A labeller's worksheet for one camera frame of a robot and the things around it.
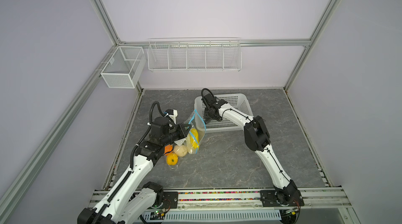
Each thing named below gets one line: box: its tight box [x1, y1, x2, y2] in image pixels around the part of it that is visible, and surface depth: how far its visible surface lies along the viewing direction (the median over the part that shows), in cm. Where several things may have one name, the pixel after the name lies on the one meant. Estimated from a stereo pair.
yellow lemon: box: [165, 152, 179, 166], surface depth 83 cm
